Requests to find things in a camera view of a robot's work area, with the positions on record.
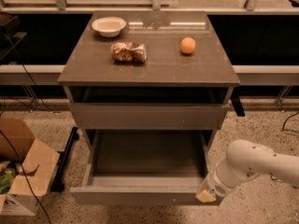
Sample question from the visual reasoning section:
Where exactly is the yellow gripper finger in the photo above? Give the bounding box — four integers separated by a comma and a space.
195, 188, 217, 203

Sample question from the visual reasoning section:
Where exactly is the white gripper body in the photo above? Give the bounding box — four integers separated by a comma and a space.
204, 159, 247, 199

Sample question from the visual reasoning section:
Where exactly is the grey drawer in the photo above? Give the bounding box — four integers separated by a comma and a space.
70, 130, 210, 205
70, 103, 227, 130

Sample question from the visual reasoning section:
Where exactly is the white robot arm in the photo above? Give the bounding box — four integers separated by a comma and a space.
195, 139, 299, 203

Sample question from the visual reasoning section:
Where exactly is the grey top drawer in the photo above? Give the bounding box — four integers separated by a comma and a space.
70, 103, 227, 130

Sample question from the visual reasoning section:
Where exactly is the grey drawer cabinet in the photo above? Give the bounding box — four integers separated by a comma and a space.
58, 11, 239, 144

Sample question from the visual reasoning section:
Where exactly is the black table leg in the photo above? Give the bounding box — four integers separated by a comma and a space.
231, 88, 245, 117

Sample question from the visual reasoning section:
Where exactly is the orange fruit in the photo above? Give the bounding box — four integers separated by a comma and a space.
180, 37, 196, 55

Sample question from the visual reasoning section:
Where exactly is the black floor bar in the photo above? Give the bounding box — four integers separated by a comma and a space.
50, 127, 79, 192

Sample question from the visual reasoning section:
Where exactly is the crinkled snack bag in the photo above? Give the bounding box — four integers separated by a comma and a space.
111, 42, 147, 63

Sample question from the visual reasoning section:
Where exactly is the open cardboard box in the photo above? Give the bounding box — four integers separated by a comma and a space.
0, 118, 59, 216

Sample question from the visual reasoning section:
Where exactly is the white bowl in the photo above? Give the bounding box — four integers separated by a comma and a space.
92, 17, 126, 37

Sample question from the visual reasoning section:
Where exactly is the black cable right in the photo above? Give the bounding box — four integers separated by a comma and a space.
281, 110, 299, 135

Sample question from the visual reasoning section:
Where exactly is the black cable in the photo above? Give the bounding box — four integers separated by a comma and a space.
281, 110, 299, 135
0, 31, 54, 224

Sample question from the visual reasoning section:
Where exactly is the black cable left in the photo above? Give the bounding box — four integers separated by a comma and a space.
0, 31, 54, 224

